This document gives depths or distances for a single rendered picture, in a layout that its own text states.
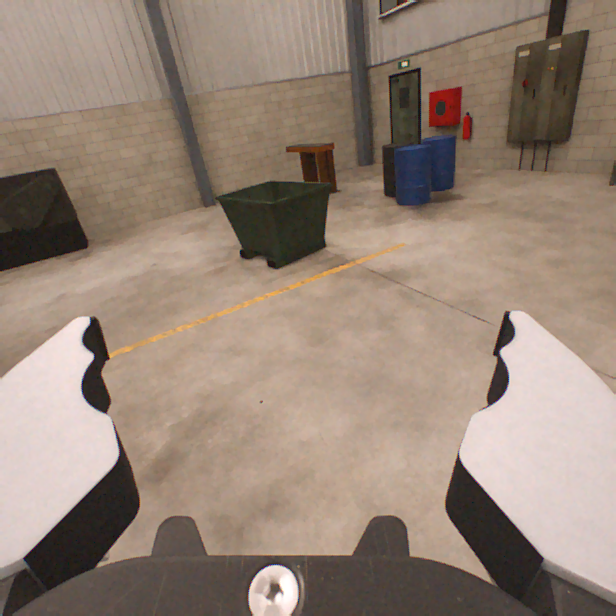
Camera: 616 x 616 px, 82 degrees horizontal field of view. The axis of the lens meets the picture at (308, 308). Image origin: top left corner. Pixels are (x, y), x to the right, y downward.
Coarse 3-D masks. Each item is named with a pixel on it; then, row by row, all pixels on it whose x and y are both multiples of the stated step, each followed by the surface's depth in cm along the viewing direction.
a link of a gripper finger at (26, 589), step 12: (12, 576) 5; (24, 576) 5; (0, 588) 5; (12, 588) 5; (24, 588) 5; (36, 588) 5; (0, 600) 4; (12, 600) 5; (24, 600) 5; (0, 612) 4; (12, 612) 5
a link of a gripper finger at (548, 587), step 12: (540, 576) 5; (552, 576) 5; (540, 588) 5; (552, 588) 4; (564, 588) 4; (576, 588) 5; (528, 600) 5; (540, 600) 5; (552, 600) 4; (564, 600) 4; (576, 600) 4; (588, 600) 4; (600, 600) 4; (540, 612) 5; (552, 612) 4; (564, 612) 4; (576, 612) 4; (588, 612) 4; (600, 612) 4; (612, 612) 4
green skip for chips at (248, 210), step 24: (240, 192) 495; (264, 192) 517; (288, 192) 495; (312, 192) 413; (240, 216) 456; (264, 216) 410; (288, 216) 409; (312, 216) 435; (240, 240) 496; (264, 240) 443; (288, 240) 427; (312, 240) 455
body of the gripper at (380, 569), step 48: (192, 528) 5; (384, 528) 5; (96, 576) 4; (144, 576) 4; (192, 576) 4; (240, 576) 4; (288, 576) 4; (336, 576) 4; (384, 576) 4; (432, 576) 4
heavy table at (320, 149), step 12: (300, 144) 850; (312, 144) 793; (324, 144) 743; (300, 156) 815; (312, 156) 818; (324, 156) 749; (312, 168) 829; (324, 168) 759; (312, 180) 847; (324, 180) 769
